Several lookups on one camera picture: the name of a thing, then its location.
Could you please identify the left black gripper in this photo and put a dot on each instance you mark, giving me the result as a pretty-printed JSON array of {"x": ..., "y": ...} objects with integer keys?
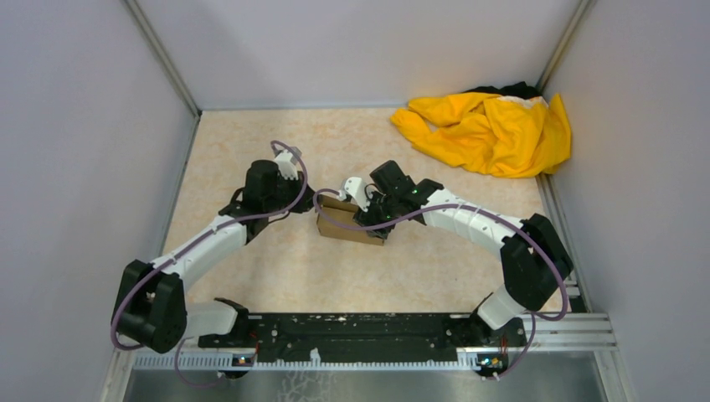
[{"x": 304, "y": 205}]

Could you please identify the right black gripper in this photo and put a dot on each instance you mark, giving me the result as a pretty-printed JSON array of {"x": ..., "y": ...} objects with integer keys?
[{"x": 365, "y": 214}]

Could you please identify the brown cardboard box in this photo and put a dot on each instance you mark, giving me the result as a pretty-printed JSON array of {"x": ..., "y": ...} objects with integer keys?
[{"x": 342, "y": 213}]

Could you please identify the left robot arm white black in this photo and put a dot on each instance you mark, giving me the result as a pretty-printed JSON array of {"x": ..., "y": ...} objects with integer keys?
[{"x": 152, "y": 310}]

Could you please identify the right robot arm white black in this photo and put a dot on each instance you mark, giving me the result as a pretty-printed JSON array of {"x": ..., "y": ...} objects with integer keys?
[{"x": 534, "y": 261}]

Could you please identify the yellow cloth garment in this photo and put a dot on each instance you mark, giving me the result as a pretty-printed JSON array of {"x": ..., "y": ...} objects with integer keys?
[{"x": 503, "y": 136}]

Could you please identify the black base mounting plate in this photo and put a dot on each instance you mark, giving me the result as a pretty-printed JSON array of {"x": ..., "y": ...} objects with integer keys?
[{"x": 364, "y": 337}]

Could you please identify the black cloth behind yellow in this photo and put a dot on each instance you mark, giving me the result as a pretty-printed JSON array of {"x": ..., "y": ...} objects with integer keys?
[{"x": 520, "y": 89}]

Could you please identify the aluminium frame rail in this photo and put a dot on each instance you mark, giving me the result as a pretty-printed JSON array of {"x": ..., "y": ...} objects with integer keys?
[{"x": 576, "y": 333}]

